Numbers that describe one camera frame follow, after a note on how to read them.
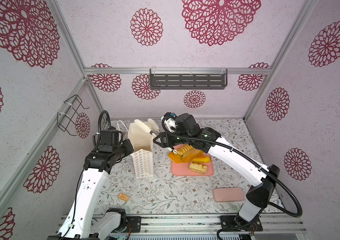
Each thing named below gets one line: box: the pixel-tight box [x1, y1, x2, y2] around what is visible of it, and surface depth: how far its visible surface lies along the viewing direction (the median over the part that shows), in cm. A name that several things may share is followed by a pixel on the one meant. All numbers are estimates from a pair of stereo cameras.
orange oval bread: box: [168, 152, 183, 164], surface depth 94 cm
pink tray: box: [171, 144, 214, 176], surface depth 94 cm
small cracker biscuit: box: [118, 192, 130, 202], surface depth 83 cm
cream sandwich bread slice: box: [189, 162, 208, 174], surface depth 90 cm
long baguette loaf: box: [181, 148, 204, 163], surface depth 92 cm
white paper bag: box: [127, 118, 160, 179], surface depth 76 cm
